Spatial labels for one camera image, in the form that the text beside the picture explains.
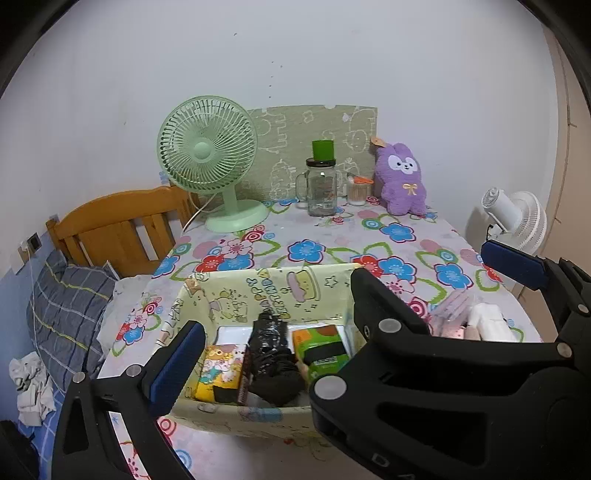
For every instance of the purple plush rabbit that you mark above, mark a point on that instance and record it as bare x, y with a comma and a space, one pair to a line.
401, 184

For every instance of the blue checked bedsheet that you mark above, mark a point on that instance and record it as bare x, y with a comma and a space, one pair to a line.
44, 431

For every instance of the stack of clear packets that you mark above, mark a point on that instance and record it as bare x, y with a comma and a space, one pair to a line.
450, 307

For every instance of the white quilt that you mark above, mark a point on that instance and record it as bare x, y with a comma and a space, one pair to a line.
124, 300

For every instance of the black plastic bag bundle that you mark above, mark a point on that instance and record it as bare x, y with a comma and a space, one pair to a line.
272, 369

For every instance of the cotton swab container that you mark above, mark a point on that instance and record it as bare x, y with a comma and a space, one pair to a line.
359, 194

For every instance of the green and orange packet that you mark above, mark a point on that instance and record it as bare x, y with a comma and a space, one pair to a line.
314, 337

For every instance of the green plastic cup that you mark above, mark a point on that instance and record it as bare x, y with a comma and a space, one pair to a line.
323, 150

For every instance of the glass jar mug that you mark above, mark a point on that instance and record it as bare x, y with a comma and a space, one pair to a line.
321, 194

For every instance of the white tissue packet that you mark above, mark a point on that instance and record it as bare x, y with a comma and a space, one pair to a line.
489, 323

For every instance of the white crumpled cloth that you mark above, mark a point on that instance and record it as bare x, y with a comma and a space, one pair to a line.
32, 392

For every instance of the yellow cartoon tissue pack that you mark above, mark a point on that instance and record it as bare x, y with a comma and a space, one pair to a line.
221, 369

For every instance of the wall socket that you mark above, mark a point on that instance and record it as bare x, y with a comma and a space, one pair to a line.
33, 242

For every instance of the green desk fan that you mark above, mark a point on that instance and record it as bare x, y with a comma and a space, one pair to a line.
203, 147

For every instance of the yellow cartoon printed box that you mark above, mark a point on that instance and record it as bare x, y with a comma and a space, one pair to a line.
277, 295

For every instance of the wooden bed headboard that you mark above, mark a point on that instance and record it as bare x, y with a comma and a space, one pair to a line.
115, 221

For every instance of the white fan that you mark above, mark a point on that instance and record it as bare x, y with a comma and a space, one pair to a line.
521, 221

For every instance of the green printed board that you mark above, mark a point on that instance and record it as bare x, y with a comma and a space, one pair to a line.
286, 134

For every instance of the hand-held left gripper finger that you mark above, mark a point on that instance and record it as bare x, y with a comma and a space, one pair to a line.
178, 369

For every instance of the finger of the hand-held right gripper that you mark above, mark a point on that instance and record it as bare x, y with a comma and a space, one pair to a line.
517, 265
378, 304

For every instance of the grey plaid pillow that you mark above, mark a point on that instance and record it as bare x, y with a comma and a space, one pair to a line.
64, 314

